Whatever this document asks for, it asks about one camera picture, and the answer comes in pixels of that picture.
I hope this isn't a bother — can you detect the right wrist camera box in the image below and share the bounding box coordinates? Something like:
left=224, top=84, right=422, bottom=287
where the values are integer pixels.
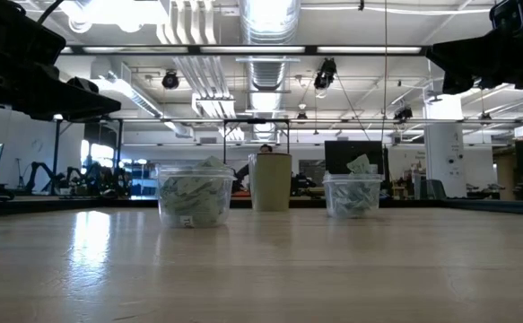
left=489, top=0, right=523, bottom=44

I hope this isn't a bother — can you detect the black ceiling spotlight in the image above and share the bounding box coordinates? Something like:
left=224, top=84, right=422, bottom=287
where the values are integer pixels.
left=313, top=57, right=338, bottom=91
left=393, top=106, right=414, bottom=123
left=161, top=70, right=180, bottom=91

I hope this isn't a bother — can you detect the large clear plastic bin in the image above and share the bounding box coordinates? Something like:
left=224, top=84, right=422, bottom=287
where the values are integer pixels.
left=154, top=163, right=238, bottom=230

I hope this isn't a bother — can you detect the person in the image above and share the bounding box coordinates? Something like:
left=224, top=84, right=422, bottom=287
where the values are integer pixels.
left=232, top=144, right=275, bottom=195

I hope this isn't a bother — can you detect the white round pillar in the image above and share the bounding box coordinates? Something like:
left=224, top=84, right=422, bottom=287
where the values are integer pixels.
left=424, top=96, right=468, bottom=199

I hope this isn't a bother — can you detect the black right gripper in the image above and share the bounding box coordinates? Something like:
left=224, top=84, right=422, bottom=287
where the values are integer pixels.
left=425, top=25, right=523, bottom=96

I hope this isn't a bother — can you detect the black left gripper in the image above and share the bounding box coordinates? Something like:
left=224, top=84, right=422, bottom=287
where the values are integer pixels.
left=0, top=0, right=123, bottom=123

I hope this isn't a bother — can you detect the small clear plastic bin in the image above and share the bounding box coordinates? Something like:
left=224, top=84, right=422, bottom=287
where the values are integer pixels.
left=322, top=172, right=384, bottom=220

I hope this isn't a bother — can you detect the beige mug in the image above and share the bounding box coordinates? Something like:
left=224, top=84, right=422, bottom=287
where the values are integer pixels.
left=248, top=152, right=293, bottom=213

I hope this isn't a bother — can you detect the black computer monitor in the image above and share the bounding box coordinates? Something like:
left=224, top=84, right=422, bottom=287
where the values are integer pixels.
left=324, top=140, right=390, bottom=177

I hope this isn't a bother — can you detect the black metal table frame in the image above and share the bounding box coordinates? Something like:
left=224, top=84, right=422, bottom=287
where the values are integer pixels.
left=0, top=196, right=523, bottom=218

